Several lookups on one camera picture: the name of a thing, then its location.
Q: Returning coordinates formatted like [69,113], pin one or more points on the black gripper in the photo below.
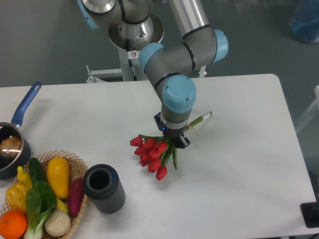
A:
[177,135]

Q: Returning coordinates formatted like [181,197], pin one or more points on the red tulip bouquet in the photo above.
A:
[155,152]

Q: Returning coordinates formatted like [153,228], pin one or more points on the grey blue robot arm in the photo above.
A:
[137,33]

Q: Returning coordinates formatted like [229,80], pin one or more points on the dark grey ribbed vase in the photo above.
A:
[102,185]

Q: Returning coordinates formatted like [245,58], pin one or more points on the purple eggplant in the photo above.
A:
[76,195]

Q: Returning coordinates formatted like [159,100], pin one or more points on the yellow squash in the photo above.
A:
[58,176]

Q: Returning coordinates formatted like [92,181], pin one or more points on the yellow banana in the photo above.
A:
[60,205]

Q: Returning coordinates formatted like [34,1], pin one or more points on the dark green cucumber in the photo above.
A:
[36,171]

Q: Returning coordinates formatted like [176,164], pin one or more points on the woven wicker basket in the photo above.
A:
[77,170]

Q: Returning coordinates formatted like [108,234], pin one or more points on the beige round bun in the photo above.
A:
[57,223]

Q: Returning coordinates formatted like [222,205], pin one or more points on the green bok choy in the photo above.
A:
[40,201]

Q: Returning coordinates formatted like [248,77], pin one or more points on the black device at edge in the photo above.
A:
[310,212]

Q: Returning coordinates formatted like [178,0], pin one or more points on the brown bread in pan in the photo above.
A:
[10,147]

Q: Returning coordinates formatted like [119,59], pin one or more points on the yellow bell pepper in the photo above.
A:
[16,197]

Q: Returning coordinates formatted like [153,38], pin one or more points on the blue translucent container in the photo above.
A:
[304,24]

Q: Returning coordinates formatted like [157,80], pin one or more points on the orange fruit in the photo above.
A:
[13,224]

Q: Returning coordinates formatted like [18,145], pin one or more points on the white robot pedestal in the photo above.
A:
[155,63]

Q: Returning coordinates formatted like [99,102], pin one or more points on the blue handled saucepan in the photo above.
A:
[8,166]

